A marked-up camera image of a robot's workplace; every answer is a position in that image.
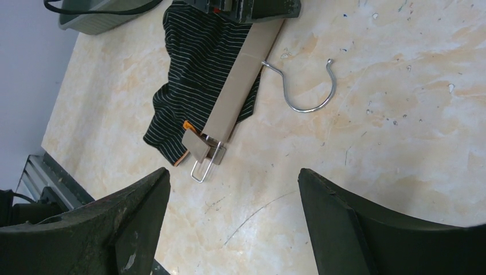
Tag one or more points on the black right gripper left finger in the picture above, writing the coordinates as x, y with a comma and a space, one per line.
117, 234

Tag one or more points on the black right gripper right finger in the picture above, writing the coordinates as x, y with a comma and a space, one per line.
352, 235

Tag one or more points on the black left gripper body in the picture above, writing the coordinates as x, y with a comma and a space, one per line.
249, 11

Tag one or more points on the black striped garment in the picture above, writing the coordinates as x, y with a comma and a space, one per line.
202, 49

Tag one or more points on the beige clip hanger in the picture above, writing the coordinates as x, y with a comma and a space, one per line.
209, 144

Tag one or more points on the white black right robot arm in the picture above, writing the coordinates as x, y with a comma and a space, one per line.
22, 212

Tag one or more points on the grey-green plastic tub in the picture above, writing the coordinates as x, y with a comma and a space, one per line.
93, 24

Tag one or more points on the aluminium front rail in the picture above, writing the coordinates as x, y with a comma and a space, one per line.
45, 180

